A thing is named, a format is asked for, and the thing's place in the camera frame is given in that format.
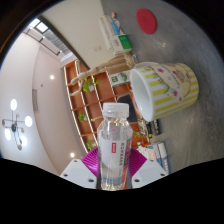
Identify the chair with dark jacket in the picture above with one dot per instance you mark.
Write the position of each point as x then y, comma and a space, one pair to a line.
128, 106

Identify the small green white box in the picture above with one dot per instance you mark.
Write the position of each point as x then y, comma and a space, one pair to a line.
120, 44

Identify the wooden artist mannequin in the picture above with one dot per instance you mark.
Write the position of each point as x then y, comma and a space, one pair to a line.
106, 66

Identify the clear plastic water bottle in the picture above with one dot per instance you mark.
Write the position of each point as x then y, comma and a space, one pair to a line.
114, 150

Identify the grey window curtain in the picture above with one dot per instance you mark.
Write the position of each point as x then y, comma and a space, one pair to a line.
56, 42

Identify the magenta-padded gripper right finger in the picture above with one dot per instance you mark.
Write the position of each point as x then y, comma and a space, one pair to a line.
150, 172

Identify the branched ceiling lamp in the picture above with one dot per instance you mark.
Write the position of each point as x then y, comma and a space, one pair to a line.
15, 126

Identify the window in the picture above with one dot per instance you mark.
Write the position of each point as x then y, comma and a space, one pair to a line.
38, 26

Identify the stack of white boxes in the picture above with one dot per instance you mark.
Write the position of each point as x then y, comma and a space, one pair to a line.
106, 30

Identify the recessed ceiling light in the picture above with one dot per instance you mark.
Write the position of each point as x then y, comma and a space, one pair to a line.
72, 155
51, 77

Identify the wooden shelf unit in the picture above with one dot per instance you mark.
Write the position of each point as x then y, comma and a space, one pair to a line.
96, 100

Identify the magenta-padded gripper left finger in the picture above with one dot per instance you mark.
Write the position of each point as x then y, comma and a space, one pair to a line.
78, 173

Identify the yellow striped white mug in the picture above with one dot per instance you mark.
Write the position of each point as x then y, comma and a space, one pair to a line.
166, 90

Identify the flat round red coaster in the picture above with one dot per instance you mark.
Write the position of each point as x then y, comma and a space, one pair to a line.
146, 21

